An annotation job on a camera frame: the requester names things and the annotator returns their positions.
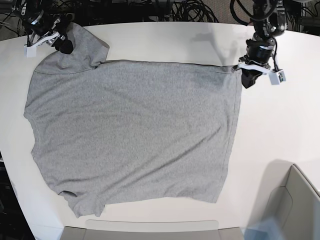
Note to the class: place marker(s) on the grey bin right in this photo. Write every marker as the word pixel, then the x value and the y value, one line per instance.
pixel 293 210

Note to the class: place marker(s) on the grey T-shirt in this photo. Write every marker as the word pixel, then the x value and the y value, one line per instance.
pixel 109 132

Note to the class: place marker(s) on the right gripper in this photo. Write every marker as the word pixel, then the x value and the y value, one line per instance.
pixel 52 31

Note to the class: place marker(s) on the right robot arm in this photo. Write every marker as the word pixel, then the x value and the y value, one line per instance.
pixel 26 11

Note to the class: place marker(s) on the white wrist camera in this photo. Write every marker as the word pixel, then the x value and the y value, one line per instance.
pixel 30 51
pixel 277 77

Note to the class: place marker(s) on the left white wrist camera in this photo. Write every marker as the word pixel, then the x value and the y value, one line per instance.
pixel 277 77

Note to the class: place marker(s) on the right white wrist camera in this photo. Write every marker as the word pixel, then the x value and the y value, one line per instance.
pixel 30 51

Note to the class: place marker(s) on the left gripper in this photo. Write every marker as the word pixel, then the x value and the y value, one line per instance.
pixel 256 60

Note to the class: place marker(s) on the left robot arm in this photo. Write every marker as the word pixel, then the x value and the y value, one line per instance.
pixel 269 22

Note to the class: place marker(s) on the grey chair back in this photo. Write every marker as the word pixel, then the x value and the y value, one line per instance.
pixel 124 230

